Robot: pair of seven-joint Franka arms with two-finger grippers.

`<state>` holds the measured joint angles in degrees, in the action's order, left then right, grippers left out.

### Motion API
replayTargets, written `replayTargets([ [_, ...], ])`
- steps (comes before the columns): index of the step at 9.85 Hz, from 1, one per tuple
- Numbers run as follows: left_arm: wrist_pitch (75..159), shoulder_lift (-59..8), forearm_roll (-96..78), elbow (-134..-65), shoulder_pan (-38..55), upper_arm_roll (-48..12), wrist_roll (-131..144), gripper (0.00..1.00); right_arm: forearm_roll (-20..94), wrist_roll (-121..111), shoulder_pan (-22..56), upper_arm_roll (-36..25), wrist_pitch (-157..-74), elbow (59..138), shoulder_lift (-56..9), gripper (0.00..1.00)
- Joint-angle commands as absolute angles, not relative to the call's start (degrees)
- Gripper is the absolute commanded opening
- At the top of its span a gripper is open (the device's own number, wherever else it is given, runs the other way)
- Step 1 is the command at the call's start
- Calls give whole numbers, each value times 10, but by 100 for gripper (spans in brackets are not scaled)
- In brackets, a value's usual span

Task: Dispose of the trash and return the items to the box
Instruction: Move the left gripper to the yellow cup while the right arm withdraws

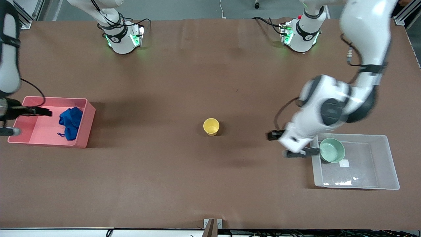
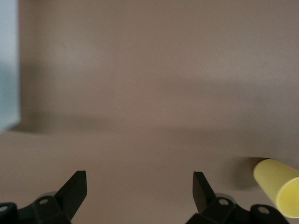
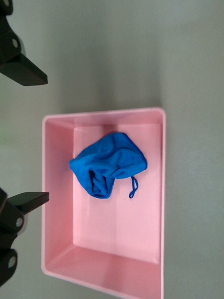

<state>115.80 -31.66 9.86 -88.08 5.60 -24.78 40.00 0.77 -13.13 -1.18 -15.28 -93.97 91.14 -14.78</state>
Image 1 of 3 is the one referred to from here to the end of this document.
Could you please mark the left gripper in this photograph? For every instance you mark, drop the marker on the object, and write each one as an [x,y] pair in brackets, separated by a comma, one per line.
[311,150]

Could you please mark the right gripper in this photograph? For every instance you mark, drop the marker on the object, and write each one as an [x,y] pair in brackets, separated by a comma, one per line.
[14,112]

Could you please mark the blue cloth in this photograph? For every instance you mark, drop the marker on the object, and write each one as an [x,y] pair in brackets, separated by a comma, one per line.
[70,123]

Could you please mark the pale green bowl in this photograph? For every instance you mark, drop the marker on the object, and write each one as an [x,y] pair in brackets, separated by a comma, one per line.
[333,150]

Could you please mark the yellow cup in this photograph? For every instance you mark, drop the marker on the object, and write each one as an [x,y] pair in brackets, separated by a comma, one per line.
[211,126]

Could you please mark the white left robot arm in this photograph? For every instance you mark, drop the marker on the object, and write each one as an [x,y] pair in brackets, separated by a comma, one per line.
[365,29]

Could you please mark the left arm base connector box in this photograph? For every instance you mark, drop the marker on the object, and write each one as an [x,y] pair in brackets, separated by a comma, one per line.
[285,33]

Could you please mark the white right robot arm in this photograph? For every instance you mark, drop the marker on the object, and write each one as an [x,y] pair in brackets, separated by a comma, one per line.
[120,41]

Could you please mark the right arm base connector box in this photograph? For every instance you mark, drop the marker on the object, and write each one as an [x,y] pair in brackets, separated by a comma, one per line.
[137,35]

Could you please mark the pink plastic bin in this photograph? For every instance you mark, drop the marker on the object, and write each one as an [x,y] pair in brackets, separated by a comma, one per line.
[42,131]

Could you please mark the small white label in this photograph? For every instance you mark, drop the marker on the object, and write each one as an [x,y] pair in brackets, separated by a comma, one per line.
[344,164]

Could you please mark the brown paper table cover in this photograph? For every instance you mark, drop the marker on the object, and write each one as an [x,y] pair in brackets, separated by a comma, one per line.
[197,82]

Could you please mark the clear plastic bin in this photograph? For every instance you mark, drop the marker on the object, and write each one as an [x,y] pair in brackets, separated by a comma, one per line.
[381,154]

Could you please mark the black caster wheel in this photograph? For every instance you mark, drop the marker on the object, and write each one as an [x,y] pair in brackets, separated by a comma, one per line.
[257,5]

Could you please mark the metal table edge bracket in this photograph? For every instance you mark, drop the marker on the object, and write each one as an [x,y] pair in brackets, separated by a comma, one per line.
[210,227]

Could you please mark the white table edge rail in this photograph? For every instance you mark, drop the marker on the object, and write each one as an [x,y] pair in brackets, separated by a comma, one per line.
[65,233]

